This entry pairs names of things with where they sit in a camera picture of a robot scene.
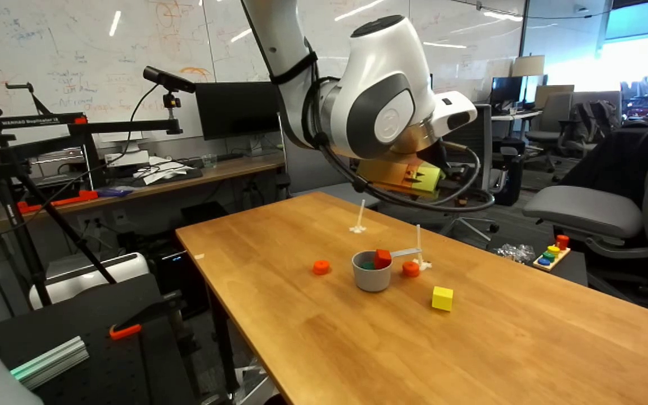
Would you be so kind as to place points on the red-orange cube block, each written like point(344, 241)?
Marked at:
point(320, 267)

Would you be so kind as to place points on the green octagonal block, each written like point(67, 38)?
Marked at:
point(366, 264)

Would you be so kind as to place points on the grey plastic pot with handle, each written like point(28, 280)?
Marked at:
point(378, 280)

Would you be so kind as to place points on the yellow cube block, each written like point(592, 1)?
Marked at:
point(441, 297)

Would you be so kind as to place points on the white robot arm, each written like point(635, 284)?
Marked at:
point(380, 106)

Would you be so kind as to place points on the orange round block with hole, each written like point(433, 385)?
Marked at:
point(380, 259)

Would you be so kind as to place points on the small orange round block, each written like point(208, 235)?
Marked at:
point(409, 267)

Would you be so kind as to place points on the black mesh office chair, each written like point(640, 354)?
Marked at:
point(488, 177)

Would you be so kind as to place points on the colourful wooden stacking toy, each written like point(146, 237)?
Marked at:
point(553, 252)

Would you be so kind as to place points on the grey office chair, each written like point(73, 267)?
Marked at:
point(600, 204)

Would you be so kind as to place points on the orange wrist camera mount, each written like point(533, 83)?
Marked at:
point(408, 175)

